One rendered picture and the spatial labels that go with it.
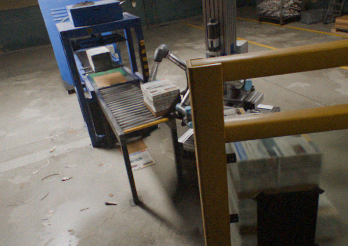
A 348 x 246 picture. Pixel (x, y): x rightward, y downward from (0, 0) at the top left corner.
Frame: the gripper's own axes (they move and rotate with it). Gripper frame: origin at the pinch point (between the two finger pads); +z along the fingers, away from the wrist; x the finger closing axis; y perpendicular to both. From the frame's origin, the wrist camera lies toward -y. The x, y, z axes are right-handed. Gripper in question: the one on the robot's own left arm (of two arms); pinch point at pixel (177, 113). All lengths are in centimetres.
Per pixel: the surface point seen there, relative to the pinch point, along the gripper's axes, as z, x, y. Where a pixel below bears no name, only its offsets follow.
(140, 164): 48, 38, -78
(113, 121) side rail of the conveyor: 17, 61, 2
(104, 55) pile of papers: 195, 30, 23
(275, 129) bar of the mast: -189, 39, 84
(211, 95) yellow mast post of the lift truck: -184, 57, 98
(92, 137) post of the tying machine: 123, 80, -63
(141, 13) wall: 868, -226, -19
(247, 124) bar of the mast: -186, 47, 86
